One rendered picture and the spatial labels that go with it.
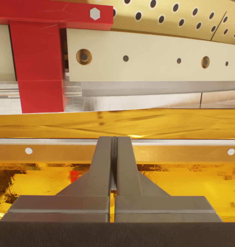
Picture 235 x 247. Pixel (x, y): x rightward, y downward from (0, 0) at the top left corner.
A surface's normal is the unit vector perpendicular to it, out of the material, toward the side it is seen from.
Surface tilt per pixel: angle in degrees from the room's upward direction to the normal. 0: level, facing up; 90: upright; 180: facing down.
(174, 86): 90
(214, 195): 139
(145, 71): 90
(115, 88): 90
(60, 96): 90
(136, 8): 62
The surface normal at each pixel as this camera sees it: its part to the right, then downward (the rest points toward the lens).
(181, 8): 0.35, 0.68
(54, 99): 0.21, 0.26
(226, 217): -0.04, 0.08
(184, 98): 0.43, 0.25
